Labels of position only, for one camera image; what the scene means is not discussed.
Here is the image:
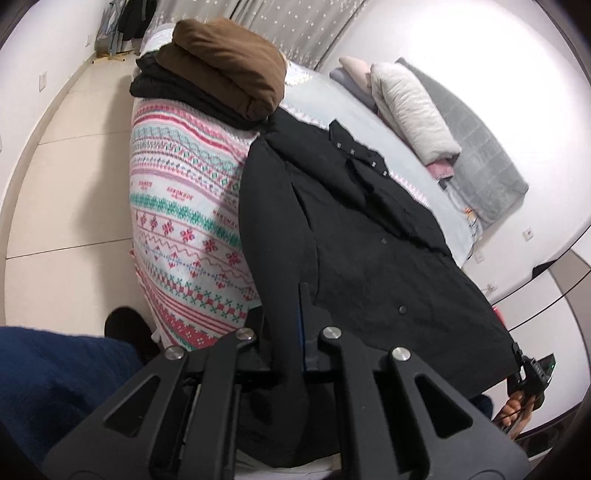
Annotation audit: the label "black coat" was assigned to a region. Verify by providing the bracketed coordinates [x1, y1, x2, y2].
[238, 110, 518, 468]

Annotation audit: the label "hanging dark clothes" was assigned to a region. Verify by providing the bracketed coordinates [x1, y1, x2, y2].
[117, 0, 157, 42]

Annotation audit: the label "right hand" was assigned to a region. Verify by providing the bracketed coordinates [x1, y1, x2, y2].
[493, 391, 535, 435]

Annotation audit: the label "black slipper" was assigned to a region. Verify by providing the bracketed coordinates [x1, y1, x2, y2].
[103, 306, 161, 365]

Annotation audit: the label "navy blue trousers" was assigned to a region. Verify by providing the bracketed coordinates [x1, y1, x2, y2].
[1, 327, 143, 478]

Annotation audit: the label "patterned knit blanket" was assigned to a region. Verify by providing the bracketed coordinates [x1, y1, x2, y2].
[126, 94, 435, 353]

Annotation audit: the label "grey quilted headboard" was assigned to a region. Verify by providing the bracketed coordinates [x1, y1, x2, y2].
[398, 58, 529, 229]

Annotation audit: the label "dark pink cushion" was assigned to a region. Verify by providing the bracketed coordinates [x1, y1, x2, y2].
[426, 158, 455, 181]

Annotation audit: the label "white folded duvet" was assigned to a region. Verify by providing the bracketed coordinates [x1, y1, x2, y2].
[370, 63, 462, 165]

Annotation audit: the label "grey bed sheet mattress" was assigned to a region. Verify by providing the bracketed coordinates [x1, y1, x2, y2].
[142, 24, 477, 269]

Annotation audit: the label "grey pillow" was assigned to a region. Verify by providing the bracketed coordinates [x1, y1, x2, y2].
[329, 67, 378, 113]

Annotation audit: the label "pink pillow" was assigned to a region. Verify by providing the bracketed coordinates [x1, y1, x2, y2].
[339, 56, 372, 94]

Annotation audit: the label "black folded garment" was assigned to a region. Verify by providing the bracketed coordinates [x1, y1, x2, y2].
[129, 52, 267, 130]

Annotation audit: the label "brown folded coat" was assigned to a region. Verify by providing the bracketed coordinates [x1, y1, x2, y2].
[155, 18, 287, 122]

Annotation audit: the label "grey dotted curtain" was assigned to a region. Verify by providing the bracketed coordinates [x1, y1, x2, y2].
[141, 0, 366, 70]

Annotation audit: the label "wall socket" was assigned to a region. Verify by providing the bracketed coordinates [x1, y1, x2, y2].
[523, 228, 534, 241]

